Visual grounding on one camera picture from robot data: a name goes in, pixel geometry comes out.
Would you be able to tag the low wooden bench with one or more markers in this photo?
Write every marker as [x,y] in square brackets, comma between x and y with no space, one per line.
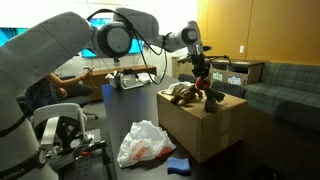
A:
[97,79]

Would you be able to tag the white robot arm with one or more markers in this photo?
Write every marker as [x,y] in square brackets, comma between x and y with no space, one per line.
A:
[32,55]

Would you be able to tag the person in striped top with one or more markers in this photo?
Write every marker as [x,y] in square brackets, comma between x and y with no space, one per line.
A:
[44,92]

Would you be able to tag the black remote control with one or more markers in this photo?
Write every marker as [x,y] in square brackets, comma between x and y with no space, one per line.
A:
[212,98]

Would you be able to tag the dark chair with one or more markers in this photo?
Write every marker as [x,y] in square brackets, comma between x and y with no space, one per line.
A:
[186,78]
[231,89]

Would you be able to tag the brown plush toy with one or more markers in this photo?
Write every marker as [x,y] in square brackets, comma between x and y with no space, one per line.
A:
[186,94]

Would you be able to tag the wall television screen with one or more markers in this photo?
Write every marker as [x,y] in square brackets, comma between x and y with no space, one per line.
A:
[111,39]

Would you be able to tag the white plastic bag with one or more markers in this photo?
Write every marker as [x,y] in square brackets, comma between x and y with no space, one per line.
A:
[143,142]

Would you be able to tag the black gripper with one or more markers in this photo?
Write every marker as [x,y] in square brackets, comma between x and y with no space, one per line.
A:
[201,65]

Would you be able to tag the plaid green sofa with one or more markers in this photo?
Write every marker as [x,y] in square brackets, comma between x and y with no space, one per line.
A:
[289,92]

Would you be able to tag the wooden storage cabinet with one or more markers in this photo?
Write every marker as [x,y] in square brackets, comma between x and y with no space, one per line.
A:
[237,72]

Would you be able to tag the white cloth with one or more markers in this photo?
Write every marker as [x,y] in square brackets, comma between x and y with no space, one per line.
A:
[172,89]

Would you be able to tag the large cardboard box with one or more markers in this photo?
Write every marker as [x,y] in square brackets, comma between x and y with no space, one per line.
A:
[203,134]

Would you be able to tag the black office chair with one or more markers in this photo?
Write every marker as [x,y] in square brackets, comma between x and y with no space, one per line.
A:
[78,93]

